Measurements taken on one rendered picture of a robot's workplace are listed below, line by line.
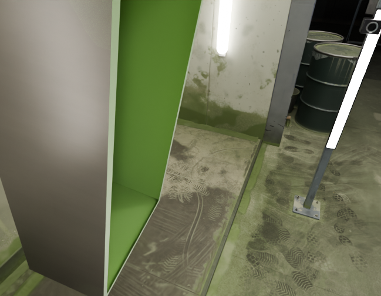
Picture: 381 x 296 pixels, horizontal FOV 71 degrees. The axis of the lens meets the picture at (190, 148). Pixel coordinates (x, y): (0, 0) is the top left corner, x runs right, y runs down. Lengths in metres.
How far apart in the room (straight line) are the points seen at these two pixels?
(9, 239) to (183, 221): 1.09
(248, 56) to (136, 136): 1.61
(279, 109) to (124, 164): 1.76
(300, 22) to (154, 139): 1.70
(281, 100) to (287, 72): 0.27
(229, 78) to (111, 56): 2.34
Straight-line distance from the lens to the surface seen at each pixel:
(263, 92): 2.77
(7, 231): 1.99
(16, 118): 0.75
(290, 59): 2.64
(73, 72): 0.57
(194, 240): 1.94
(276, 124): 2.88
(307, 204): 2.35
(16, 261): 2.04
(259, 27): 2.62
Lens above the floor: 1.61
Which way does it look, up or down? 35 degrees down
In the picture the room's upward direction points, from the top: 1 degrees clockwise
